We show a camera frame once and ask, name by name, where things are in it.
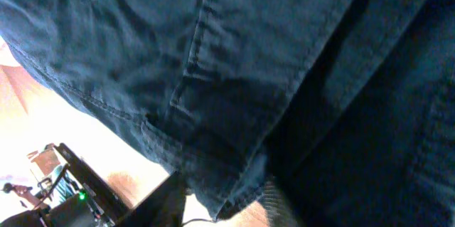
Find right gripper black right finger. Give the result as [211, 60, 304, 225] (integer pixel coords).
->
[259, 180, 301, 227]

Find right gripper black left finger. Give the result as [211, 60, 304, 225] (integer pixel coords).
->
[115, 171, 186, 227]

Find dark blue shorts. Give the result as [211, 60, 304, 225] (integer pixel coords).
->
[1, 0, 454, 226]

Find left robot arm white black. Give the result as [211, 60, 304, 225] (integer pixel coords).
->
[1, 143, 131, 227]

